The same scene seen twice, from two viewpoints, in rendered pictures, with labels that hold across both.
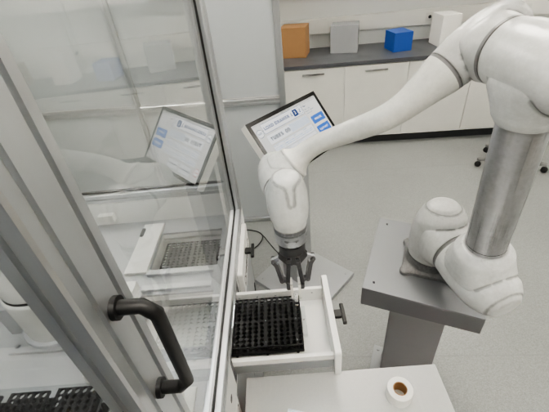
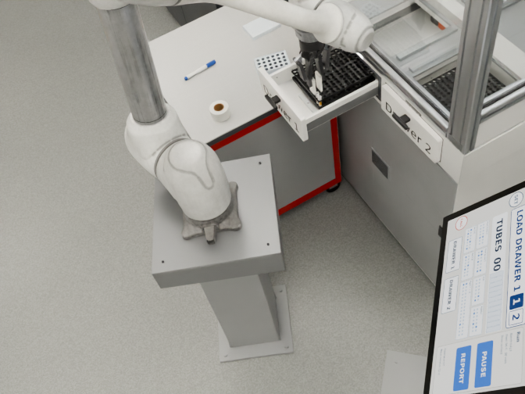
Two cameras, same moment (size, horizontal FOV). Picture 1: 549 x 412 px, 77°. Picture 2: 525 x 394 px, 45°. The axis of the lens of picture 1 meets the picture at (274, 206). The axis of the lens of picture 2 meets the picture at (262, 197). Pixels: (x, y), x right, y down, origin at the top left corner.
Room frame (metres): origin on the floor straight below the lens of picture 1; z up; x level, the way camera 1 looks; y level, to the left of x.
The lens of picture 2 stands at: (2.01, -0.75, 2.45)
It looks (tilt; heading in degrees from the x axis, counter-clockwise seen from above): 54 degrees down; 161
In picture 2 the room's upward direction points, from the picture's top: 14 degrees counter-clockwise
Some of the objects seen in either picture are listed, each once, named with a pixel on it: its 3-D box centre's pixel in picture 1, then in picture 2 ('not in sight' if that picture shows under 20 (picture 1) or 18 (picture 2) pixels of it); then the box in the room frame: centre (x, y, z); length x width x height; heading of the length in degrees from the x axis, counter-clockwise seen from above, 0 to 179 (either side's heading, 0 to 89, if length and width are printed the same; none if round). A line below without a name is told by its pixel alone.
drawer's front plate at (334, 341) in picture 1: (330, 320); (282, 103); (0.66, -0.13, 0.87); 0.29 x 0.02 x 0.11; 178
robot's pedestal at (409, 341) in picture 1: (409, 336); (237, 281); (0.88, -0.54, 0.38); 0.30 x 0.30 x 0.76; 64
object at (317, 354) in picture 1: (264, 328); (335, 77); (0.67, 0.08, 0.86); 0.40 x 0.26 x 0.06; 88
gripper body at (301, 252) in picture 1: (292, 251); (312, 45); (0.73, -0.04, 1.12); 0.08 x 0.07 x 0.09; 88
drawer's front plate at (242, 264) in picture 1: (243, 257); (409, 123); (0.98, 0.14, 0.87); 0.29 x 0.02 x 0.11; 178
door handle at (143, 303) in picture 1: (159, 351); not in sight; (0.24, 0.15, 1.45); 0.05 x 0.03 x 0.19; 88
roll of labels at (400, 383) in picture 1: (399, 391); (219, 111); (0.47, -0.29, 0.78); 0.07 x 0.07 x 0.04
